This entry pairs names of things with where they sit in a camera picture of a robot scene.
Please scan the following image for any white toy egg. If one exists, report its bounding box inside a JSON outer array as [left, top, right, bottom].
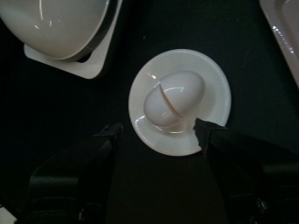
[[143, 70, 208, 130]]

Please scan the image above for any white dish at edge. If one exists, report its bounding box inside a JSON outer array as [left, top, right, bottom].
[[258, 0, 299, 89]]

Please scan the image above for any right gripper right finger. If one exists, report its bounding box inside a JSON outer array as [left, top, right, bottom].
[[193, 117, 299, 224]]

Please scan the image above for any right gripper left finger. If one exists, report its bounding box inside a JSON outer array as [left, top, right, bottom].
[[15, 122, 127, 224]]

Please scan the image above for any small white plate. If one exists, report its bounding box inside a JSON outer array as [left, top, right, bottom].
[[127, 48, 233, 158]]

